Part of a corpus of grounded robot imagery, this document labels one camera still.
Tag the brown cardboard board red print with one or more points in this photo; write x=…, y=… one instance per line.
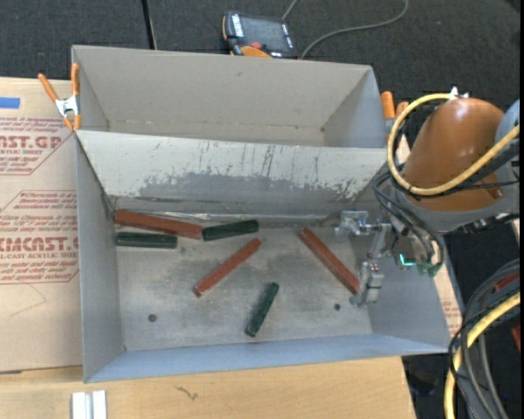
x=35, y=216

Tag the dark green flat block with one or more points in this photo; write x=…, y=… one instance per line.
x=230, y=230
x=146, y=240
x=262, y=309

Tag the black cylinder on white bracket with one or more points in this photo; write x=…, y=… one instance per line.
x=401, y=228

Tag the red-brown flat block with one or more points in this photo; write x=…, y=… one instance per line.
x=329, y=260
x=227, y=267
x=157, y=224

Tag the grey metal bin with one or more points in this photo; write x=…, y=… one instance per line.
x=244, y=177

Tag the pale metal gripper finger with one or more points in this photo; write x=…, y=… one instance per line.
x=351, y=223
x=371, y=279

